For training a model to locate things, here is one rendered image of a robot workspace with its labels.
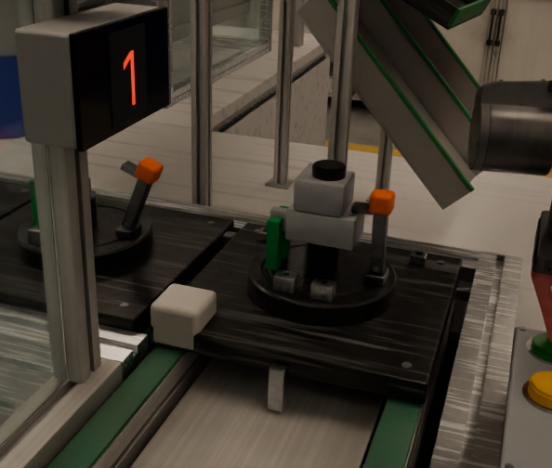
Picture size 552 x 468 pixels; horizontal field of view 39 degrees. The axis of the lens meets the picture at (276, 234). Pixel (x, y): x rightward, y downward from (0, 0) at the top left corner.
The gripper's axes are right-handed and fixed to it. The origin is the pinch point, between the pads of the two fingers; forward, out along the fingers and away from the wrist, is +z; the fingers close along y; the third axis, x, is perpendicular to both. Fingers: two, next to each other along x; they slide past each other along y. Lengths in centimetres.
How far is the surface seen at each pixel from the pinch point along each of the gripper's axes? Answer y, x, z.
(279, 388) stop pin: 12.1, -21.3, 3.4
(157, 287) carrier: 4.7, -36.0, 0.8
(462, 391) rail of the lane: 9.3, -7.0, 1.6
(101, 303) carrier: 9.2, -39.2, 0.9
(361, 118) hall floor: -395, -101, 99
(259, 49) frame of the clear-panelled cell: -145, -80, 10
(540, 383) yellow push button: 7.6, -1.3, 0.4
